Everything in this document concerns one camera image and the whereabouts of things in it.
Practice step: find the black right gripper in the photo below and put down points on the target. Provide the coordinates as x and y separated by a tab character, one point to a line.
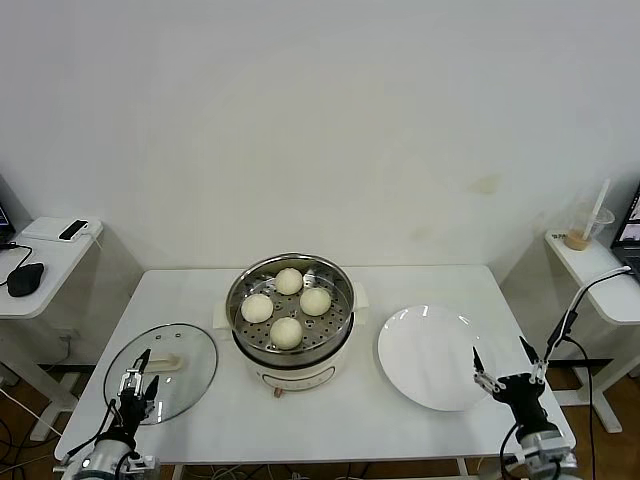
522	400

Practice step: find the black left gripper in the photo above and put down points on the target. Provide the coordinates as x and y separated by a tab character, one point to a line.
131	410

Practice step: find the white steamed baozi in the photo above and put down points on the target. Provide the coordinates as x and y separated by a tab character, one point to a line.
286	333
315	302
289	281
257	308

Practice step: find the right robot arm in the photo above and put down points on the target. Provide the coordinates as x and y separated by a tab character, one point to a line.
527	442

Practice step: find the stainless steel steamer basket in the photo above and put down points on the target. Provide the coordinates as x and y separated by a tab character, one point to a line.
327	337

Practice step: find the white round plate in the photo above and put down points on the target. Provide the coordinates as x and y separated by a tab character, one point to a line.
425	360

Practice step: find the white side table with cup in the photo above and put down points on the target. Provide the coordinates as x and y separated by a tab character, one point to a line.
580	265

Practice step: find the white side table with mouse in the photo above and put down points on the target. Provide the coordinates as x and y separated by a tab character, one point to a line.
60	280

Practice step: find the cream electric cooker pot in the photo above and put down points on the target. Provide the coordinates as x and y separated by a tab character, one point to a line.
290	375

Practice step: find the clear plastic drink cup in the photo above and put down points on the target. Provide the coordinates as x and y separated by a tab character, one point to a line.
575	241

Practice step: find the black computer mouse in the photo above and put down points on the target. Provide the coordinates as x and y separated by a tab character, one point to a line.
24	280

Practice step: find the black white smartphone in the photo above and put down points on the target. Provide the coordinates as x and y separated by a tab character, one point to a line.
73	230

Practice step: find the laptop beside drink cup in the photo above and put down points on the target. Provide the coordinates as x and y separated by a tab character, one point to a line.
631	250

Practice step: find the white drinking straw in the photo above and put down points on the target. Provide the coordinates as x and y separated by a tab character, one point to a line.
604	192

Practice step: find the laptop beside black mouse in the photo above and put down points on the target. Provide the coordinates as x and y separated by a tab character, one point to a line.
4	220

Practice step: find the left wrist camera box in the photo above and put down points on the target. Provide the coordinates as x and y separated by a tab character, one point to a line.
142	467

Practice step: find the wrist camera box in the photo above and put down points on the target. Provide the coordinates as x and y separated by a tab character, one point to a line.
555	450
142	467

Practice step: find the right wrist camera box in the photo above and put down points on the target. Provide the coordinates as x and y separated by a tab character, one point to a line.
555	450

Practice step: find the white wall power socket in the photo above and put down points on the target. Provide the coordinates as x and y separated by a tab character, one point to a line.
67	334

